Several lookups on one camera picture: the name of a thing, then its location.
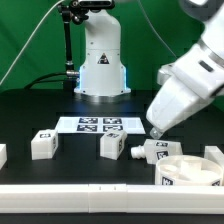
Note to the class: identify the paper sheet with fiducial tags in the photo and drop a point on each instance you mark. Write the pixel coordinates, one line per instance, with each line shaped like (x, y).
(131, 125)

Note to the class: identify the white U-shaped obstacle wall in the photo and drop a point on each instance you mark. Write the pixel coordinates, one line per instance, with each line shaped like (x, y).
(99, 198)

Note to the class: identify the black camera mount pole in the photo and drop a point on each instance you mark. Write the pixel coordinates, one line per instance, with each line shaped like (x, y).
(72, 12)

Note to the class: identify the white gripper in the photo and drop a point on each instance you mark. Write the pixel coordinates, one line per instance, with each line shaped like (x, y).
(188, 85)

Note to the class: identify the white round stool seat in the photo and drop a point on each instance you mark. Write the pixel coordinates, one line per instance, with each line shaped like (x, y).
(185, 170)

